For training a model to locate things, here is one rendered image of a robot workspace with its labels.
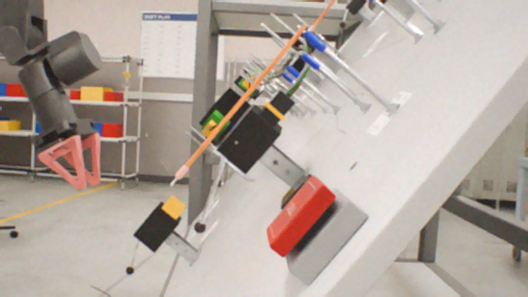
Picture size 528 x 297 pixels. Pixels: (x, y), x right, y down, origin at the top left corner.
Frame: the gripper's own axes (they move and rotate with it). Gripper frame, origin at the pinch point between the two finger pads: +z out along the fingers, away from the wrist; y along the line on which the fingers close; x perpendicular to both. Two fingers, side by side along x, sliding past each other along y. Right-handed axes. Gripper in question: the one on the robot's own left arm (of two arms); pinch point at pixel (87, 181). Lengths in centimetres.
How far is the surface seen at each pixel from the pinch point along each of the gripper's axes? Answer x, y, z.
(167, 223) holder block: -8.3, 1.3, 11.1
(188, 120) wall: 154, 725, -71
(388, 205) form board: -39, -51, 13
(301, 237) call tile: -34, -50, 13
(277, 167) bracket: -30.5, -23.3, 9.7
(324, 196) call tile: -36, -50, 11
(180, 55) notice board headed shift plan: 123, 722, -157
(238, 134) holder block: -28.6, -25.2, 4.8
